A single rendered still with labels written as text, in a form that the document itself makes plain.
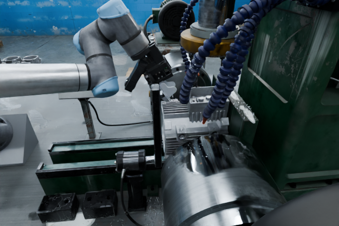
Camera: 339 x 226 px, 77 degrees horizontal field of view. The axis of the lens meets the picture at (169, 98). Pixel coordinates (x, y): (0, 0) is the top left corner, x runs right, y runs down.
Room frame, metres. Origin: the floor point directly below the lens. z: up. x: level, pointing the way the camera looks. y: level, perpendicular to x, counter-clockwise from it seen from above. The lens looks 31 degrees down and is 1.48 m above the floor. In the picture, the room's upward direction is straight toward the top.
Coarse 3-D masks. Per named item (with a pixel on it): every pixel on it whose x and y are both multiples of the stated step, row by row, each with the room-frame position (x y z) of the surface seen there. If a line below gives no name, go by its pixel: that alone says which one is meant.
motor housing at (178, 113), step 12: (168, 108) 0.56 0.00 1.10; (180, 108) 0.56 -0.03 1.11; (168, 120) 0.53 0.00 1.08; (180, 120) 0.53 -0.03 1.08; (168, 132) 0.51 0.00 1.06; (192, 132) 0.50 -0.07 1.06; (204, 132) 0.50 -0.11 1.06; (228, 132) 0.51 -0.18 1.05; (168, 144) 0.49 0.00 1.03; (180, 144) 0.49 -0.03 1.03
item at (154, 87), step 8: (152, 88) 0.43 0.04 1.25; (152, 96) 0.42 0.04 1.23; (160, 96) 0.43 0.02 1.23; (152, 104) 0.42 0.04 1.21; (152, 112) 0.42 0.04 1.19; (160, 120) 0.43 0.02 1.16; (160, 128) 0.42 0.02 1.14; (160, 136) 0.42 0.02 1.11; (160, 144) 0.42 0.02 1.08; (160, 152) 0.42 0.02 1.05; (152, 160) 0.43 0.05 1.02; (160, 160) 0.42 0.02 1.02
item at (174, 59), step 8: (168, 56) 0.91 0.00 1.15; (176, 56) 0.89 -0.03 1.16; (176, 64) 0.80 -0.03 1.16; (184, 64) 0.80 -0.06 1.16; (176, 72) 0.79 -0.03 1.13; (184, 72) 0.79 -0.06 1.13; (200, 72) 0.80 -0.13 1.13; (168, 80) 0.78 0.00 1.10; (176, 80) 0.79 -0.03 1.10; (200, 80) 0.80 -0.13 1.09; (208, 80) 0.80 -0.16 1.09; (176, 96) 0.79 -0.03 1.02; (160, 104) 0.78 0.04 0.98
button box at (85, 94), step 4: (68, 92) 0.75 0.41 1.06; (72, 92) 0.75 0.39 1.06; (76, 92) 0.75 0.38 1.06; (80, 92) 0.75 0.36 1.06; (84, 92) 0.75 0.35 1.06; (88, 92) 0.75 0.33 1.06; (60, 96) 0.74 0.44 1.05; (64, 96) 0.74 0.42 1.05; (68, 96) 0.74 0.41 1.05; (72, 96) 0.74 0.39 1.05; (76, 96) 0.74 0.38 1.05; (80, 96) 0.74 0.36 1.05; (84, 96) 0.75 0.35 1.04; (88, 96) 0.75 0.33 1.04; (92, 96) 0.75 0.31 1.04
